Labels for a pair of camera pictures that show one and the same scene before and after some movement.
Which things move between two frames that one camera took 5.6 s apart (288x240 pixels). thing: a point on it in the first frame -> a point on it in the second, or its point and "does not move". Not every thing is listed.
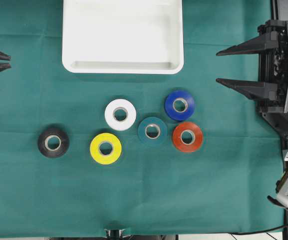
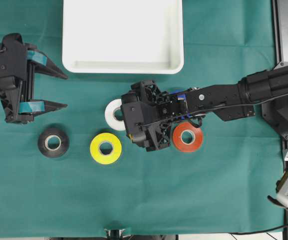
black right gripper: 287,67 -> 148,113
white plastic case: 122,36 does not move
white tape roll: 120,114 does not move
